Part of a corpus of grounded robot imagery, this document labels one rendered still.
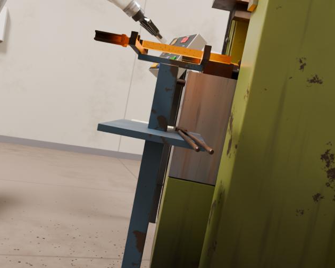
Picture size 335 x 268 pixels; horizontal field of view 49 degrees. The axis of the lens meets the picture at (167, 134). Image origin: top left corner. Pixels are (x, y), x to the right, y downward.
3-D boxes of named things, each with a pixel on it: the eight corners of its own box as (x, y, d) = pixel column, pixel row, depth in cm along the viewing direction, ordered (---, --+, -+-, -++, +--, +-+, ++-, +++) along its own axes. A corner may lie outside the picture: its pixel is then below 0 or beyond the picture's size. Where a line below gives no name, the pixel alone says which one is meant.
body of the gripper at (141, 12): (128, 18, 204) (140, 30, 208) (133, 16, 196) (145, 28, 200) (137, 8, 205) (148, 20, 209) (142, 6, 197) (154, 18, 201)
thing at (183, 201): (147, 283, 156) (167, 176, 152) (151, 248, 194) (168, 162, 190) (275, 307, 156) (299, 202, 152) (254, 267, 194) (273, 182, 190)
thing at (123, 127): (96, 130, 100) (98, 123, 99) (122, 123, 139) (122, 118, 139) (204, 151, 99) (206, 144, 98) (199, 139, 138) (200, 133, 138)
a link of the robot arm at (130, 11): (125, 9, 194) (133, 17, 196) (135, -4, 195) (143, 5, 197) (120, 11, 202) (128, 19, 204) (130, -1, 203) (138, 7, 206)
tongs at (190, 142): (214, 155, 77) (215, 150, 77) (194, 151, 77) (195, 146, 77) (184, 131, 137) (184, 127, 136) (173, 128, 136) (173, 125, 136)
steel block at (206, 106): (167, 176, 152) (188, 70, 148) (168, 161, 190) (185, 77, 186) (299, 201, 152) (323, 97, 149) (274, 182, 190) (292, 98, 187)
